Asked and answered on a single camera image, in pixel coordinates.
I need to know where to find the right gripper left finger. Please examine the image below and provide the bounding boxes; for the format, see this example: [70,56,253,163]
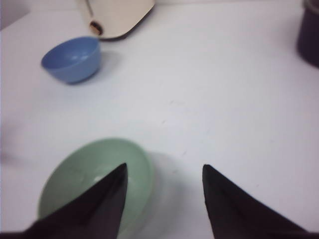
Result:
[0,163,128,239]

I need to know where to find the white two-slot toaster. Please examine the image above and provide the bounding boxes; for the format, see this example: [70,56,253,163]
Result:
[76,0,156,40]

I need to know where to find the dark blue saucepan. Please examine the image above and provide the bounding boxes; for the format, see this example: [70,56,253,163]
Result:
[297,0,319,68]

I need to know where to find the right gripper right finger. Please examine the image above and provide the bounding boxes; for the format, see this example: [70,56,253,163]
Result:
[202,164,319,239]

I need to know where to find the green bowl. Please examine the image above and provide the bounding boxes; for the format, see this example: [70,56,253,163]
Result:
[37,138,155,239]

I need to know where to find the blue bowl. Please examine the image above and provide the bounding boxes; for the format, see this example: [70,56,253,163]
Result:
[41,36,102,84]

